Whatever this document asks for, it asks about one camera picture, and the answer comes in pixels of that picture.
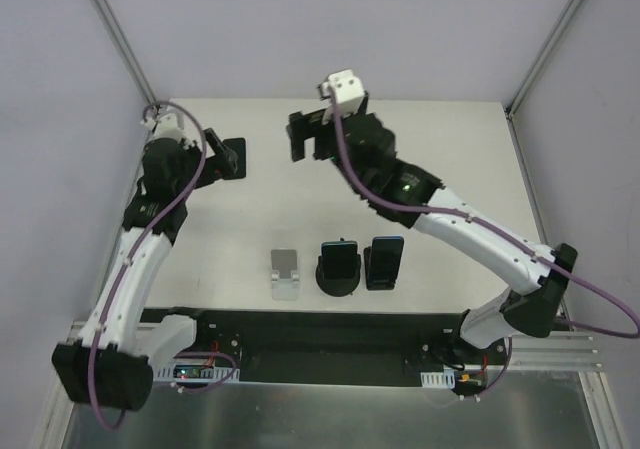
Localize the black phone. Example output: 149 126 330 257
321 239 358 278
223 138 247 180

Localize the blue phone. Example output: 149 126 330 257
368 236 404 285

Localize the silver metal phone stand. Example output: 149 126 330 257
271 249 300 301

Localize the black folding phone stand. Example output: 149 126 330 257
364 245 403 291

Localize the black round-base clamp stand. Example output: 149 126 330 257
315 254 361 297

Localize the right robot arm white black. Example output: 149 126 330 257
286 109 577 364

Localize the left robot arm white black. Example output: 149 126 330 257
52 128 247 411

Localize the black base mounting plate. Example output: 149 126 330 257
141 307 506 387

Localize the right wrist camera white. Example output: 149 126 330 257
318 69 368 124

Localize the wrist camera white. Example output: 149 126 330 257
141 109 185 143
318 69 368 124

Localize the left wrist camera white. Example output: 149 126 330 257
141 109 185 143

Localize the left white cable duct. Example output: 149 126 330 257
154 363 240 384

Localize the white cable duct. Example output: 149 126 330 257
420 370 456 390
154 363 240 384

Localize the left aluminium frame post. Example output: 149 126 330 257
90 0 157 103

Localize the aluminium frame post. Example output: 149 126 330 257
503 0 606 118
90 0 157 103

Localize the right white cable duct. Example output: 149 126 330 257
420 370 456 390

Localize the right aluminium frame post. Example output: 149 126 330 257
503 0 606 118

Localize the aluminium front rail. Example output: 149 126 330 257
64 318 601 370

